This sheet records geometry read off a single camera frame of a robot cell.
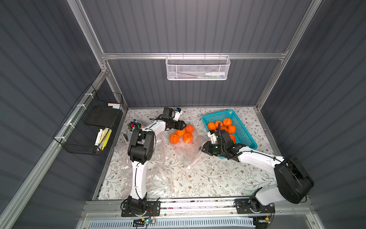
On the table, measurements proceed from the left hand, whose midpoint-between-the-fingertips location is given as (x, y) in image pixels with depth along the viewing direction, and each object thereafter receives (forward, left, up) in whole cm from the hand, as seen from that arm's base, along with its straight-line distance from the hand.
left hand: (181, 123), depth 102 cm
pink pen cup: (-7, +31, +7) cm, 33 cm away
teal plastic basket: (-11, -42, -1) cm, 43 cm away
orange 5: (+1, -26, -2) cm, 26 cm away
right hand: (-23, -12, +4) cm, 27 cm away
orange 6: (+2, -34, -1) cm, 34 cm away
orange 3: (-12, +5, -1) cm, 13 cm away
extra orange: (-5, -35, 0) cm, 36 cm away
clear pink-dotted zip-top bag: (-32, +12, -6) cm, 34 cm away
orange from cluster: (-12, -35, -1) cm, 37 cm away
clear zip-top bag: (-15, -2, -7) cm, 16 cm away
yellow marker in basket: (-26, +36, +21) cm, 49 cm away
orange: (-5, -6, 0) cm, 8 cm away
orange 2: (-8, 0, -2) cm, 8 cm away
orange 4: (-12, -5, -2) cm, 13 cm away
